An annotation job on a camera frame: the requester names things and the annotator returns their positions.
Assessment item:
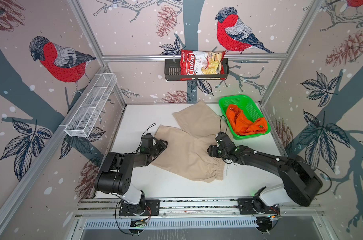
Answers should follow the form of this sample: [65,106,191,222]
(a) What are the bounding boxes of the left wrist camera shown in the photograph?
[140,133,153,149]

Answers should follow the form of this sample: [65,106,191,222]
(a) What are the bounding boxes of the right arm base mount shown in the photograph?
[236,187,280,216]

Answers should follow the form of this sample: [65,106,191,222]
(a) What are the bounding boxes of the beige shorts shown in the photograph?
[151,101,227,183]

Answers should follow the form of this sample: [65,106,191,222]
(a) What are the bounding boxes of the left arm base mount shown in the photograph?
[117,191,160,217]

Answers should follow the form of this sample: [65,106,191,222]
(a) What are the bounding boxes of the green plastic basket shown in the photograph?
[219,95,271,140]

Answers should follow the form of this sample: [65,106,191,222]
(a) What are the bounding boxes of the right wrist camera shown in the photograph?
[215,132,233,146]

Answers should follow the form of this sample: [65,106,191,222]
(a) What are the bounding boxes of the black wall basket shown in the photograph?
[164,58,230,81]

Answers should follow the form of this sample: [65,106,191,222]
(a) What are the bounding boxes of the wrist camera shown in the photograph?
[215,132,233,146]
[140,133,153,149]

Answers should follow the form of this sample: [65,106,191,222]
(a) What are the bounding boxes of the orange shorts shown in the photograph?
[226,105,268,136]

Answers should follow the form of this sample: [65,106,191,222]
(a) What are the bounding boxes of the horizontal aluminium frame bar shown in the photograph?
[101,53,288,63]

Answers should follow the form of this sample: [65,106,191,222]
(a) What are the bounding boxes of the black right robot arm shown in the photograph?
[207,136,323,211]

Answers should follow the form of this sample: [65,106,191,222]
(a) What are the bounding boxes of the aluminium frame corner post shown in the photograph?
[68,0,126,110]

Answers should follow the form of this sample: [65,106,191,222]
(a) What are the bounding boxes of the white wire mesh shelf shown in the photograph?
[64,73,117,138]

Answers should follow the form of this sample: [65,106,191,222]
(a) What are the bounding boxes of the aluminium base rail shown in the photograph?
[74,198,325,234]

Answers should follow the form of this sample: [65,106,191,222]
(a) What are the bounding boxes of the red cassava chips bag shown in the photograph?
[179,50,226,76]

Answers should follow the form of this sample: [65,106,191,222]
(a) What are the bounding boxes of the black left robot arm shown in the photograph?
[94,134,168,196]

